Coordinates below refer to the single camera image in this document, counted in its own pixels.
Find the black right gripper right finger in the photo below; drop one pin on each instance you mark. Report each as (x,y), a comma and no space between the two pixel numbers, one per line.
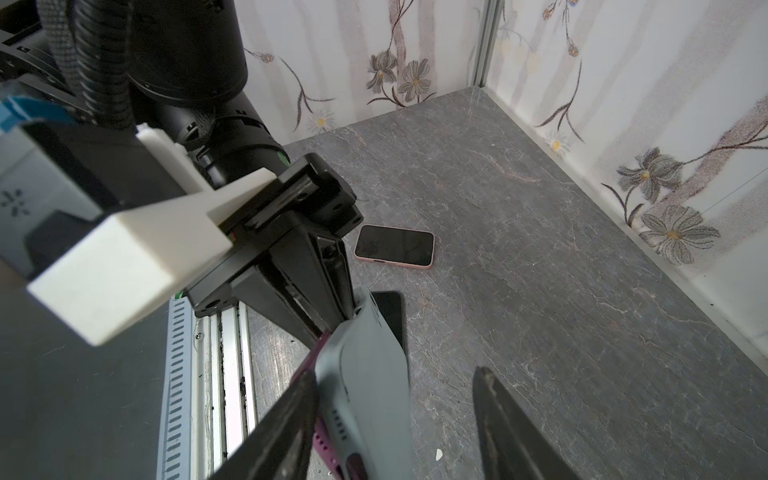
(511,446)

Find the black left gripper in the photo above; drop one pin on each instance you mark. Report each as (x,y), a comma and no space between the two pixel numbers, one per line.
(298,224)

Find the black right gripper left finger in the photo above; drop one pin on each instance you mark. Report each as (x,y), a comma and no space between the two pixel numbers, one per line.
(281,445)

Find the light blue phone case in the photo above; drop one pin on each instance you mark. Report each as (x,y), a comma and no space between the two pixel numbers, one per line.
(364,397)

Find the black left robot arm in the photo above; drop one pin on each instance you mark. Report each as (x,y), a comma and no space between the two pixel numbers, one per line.
(177,66)

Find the phone in pink case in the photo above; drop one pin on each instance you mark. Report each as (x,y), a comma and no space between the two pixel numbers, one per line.
(395,246)

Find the black phone on table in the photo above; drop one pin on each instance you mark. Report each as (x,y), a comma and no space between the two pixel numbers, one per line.
(391,305)

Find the aluminium front rail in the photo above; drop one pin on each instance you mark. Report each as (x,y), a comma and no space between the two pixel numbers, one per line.
(223,399)

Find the white slotted cable duct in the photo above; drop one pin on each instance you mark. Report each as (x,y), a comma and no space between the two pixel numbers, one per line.
(173,461)

